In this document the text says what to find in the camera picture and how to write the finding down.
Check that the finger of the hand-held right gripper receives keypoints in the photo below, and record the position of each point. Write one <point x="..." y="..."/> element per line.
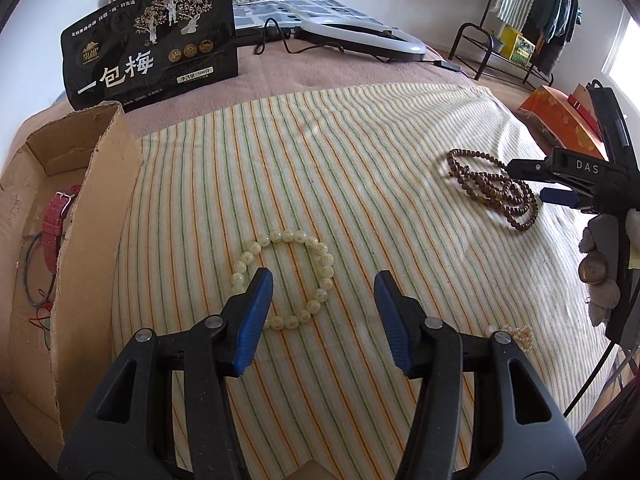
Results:
<point x="560" y="196"/>
<point x="530" y="168"/>

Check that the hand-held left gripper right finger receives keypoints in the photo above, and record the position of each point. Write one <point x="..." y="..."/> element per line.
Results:
<point x="395" y="325"/>

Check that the red glitter band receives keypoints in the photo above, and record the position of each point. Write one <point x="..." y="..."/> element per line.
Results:
<point x="52" y="230"/>

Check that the blue grey hanging shirt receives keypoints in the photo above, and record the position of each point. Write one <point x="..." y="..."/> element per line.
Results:
<point x="562" y="10"/>

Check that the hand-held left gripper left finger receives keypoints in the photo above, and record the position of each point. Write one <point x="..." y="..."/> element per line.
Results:
<point x="252" y="320"/>

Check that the tan bed sheet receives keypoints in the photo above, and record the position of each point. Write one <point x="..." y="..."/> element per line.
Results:
<point x="300" y="75"/>

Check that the grey metal bangle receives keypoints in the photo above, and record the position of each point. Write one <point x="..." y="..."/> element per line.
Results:
<point x="22" y="272"/>

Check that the black snack bag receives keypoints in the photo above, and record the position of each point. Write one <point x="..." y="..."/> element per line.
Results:
<point x="150" y="50"/>

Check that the window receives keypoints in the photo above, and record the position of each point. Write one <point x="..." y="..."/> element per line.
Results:
<point x="620" y="45"/>

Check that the red flat box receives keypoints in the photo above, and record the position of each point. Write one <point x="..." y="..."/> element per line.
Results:
<point x="582" y="110"/>

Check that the blue grey patterned sheet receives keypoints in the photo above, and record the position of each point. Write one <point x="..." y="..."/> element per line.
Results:
<point x="320" y="7"/>

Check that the person's right hand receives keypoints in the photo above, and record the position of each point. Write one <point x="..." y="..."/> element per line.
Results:
<point x="595" y="270"/>

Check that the beige flat gift box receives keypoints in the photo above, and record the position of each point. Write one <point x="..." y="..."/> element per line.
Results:
<point x="580" y="91"/>

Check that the black metal clothes rack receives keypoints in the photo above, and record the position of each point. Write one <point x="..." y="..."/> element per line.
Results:
<point x="470" y="24"/>

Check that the cardboard box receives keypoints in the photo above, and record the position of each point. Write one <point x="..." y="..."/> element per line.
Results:
<point x="90" y="260"/>

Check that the yellow box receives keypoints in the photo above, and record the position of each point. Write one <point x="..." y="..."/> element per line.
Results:
<point x="517" y="45"/>

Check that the teal hanging cloth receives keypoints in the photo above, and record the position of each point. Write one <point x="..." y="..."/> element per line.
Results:
<point x="577" y="15"/>

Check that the striped yellow blanket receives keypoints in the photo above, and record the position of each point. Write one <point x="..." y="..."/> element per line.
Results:
<point x="350" y="185"/>

